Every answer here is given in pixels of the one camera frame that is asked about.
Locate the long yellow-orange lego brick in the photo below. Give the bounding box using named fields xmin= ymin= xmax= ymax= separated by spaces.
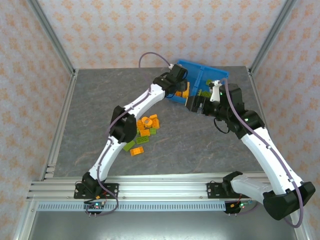
xmin=181 ymin=81 xmax=191 ymax=100

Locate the blue divided plastic bin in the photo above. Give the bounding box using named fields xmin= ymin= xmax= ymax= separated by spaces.
xmin=166 ymin=59 xmax=230 ymax=108

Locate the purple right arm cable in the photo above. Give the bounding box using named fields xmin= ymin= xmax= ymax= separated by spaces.
xmin=219 ymin=78 xmax=305 ymax=229

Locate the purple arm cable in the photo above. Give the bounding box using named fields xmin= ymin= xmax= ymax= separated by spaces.
xmin=219 ymin=78 xmax=305 ymax=229
xmin=84 ymin=51 xmax=176 ymax=216

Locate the aluminium table side rail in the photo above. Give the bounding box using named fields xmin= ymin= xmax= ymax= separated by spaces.
xmin=247 ymin=67 xmax=286 ymax=181
xmin=39 ymin=69 xmax=80 ymax=181

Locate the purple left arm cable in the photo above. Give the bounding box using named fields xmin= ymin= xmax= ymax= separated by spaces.
xmin=84 ymin=51 xmax=176 ymax=216

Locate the aluminium frame post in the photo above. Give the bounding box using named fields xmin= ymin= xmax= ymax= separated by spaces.
xmin=248 ymin=0 xmax=299 ymax=76
xmin=26 ymin=0 xmax=77 ymax=77

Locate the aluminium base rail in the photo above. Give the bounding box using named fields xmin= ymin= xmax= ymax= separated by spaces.
xmin=26 ymin=172 xmax=301 ymax=201

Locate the controller board with wires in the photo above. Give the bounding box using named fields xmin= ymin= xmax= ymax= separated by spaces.
xmin=83 ymin=194 xmax=108 ymax=218
xmin=224 ymin=197 xmax=254 ymax=217

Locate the white slotted cable duct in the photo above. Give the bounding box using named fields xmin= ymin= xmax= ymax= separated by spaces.
xmin=37 ymin=201 xmax=227 ymax=212

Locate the aluminium lower frame rail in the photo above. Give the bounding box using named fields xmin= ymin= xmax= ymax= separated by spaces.
xmin=292 ymin=219 xmax=313 ymax=240
xmin=13 ymin=201 xmax=38 ymax=240

